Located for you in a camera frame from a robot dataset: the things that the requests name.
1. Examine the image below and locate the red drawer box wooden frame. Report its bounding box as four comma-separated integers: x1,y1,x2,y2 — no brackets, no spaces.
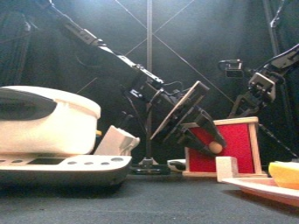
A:
182,115,268,179

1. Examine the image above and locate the white and black small object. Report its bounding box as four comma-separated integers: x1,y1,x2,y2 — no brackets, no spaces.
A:
166,158,188,172

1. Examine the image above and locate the white wooden block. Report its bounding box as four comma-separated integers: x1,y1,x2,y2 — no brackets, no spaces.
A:
215,156,239,184

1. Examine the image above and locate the small white plastic toy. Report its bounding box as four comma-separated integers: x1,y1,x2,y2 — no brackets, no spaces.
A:
94,125,142,157

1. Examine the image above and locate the yellow toy fruit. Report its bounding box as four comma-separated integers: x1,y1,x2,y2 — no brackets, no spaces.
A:
267,160,299,191

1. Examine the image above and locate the white toy cooking appliance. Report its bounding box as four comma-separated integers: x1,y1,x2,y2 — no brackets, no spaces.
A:
0,85,134,186

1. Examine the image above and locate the vertical metal frame post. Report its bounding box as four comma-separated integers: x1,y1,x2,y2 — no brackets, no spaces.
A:
131,0,172,176

